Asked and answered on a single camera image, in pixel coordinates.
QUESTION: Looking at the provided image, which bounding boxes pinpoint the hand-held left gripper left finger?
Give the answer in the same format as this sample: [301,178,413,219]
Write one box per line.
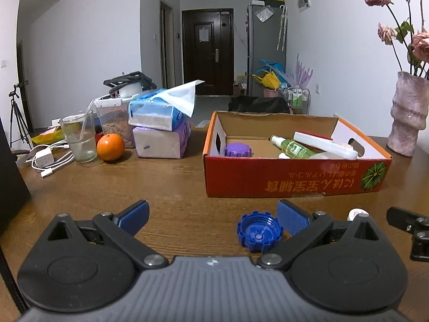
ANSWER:
[40,199,169,271]

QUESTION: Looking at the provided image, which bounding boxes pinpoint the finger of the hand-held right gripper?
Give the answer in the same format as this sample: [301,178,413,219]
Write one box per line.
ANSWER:
[386,207,429,262]

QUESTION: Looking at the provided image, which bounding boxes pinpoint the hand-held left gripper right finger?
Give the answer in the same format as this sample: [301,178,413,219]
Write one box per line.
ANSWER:
[256,199,386,271]

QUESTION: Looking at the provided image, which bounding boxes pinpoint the blue ridged bottle cap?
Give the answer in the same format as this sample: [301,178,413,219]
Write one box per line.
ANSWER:
[236,212,284,253]

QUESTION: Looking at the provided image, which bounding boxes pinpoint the red cardboard box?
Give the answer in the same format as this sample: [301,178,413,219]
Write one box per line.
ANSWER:
[203,111,393,198]

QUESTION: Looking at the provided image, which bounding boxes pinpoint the white bottle cap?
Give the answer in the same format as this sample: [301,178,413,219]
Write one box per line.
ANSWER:
[347,209,370,222]

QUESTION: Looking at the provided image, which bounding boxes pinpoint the green spray bottle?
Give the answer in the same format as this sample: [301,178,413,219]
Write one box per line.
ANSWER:
[270,135,317,159]

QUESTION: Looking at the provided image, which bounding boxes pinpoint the white and red lint brush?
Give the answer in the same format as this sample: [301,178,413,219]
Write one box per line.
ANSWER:
[293,131,358,160]

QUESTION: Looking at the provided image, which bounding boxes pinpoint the purple ridged bottle cap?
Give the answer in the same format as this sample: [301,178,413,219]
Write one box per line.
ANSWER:
[224,142,252,158]

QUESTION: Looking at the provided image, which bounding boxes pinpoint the orange fruit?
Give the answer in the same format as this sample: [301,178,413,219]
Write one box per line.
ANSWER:
[97,133,125,162]

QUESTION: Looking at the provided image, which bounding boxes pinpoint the purple tissue pack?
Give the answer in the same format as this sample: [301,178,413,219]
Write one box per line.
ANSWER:
[133,121,191,159]

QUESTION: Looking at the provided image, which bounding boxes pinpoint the clear drinking glass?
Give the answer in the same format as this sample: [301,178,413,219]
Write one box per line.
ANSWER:
[60,109,98,164]

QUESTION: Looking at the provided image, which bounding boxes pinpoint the clear food container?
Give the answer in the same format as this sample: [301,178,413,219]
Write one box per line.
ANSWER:
[94,97,136,149]

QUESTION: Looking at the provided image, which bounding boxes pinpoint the blue tissue pack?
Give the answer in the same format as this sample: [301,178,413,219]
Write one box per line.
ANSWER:
[128,80,205,132]

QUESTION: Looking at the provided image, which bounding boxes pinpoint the pink textured vase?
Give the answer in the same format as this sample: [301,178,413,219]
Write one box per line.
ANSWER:
[387,71,429,158]

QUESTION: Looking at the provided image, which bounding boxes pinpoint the white charger adapter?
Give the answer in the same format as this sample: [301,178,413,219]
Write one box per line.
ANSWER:
[35,150,54,169]

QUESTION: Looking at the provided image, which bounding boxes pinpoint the white straw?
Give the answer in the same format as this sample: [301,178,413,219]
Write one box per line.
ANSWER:
[79,100,95,141]

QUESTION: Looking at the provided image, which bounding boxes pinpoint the yellow packet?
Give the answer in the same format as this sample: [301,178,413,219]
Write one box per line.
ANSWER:
[31,129,66,145]

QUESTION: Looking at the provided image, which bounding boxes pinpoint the black garbage bag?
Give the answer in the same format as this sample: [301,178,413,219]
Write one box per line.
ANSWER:
[228,96,291,114]

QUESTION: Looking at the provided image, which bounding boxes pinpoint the metal trolley with bottles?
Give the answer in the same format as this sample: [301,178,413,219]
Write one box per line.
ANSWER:
[279,84,311,115]

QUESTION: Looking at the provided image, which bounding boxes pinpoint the white round appliance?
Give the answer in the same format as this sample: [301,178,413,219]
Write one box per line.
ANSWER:
[118,82,144,98]

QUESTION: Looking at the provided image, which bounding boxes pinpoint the black paper bag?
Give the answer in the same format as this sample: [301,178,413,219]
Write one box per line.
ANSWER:
[0,116,32,233]

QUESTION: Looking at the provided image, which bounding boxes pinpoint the black plastic device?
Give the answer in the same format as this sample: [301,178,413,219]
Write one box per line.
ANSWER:
[103,71,157,92]

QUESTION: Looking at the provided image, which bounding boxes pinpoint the yellow bag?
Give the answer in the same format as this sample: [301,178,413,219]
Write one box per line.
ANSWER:
[252,70,281,90]

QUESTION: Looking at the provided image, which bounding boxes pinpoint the brown carton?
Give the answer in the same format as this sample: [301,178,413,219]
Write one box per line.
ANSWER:
[234,75,248,96]

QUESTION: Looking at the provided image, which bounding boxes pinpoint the purple feather decoration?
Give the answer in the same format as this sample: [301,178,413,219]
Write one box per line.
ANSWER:
[290,53,313,90]

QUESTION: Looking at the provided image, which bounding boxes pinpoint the black tripod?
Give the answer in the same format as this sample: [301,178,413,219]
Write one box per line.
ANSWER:
[8,81,33,149]

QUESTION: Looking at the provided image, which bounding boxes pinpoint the dark wooden door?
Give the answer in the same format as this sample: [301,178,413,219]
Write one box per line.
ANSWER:
[182,8,235,96]

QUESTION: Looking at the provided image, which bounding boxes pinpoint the grey refrigerator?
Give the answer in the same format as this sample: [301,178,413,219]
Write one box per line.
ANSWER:
[247,3,287,97]

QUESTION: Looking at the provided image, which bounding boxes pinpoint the bunch of dried pink roses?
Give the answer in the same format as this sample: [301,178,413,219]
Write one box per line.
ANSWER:
[357,0,429,81]

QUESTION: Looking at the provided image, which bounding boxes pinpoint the translucent folded umbrella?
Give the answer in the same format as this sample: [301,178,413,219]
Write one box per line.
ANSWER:
[276,5,289,51]

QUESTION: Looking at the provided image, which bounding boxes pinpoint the clear plastic bag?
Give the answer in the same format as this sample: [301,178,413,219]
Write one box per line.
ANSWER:
[255,7,273,23]

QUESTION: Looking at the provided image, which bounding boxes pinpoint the white charging cable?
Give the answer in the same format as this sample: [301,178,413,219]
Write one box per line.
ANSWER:
[12,141,76,178]

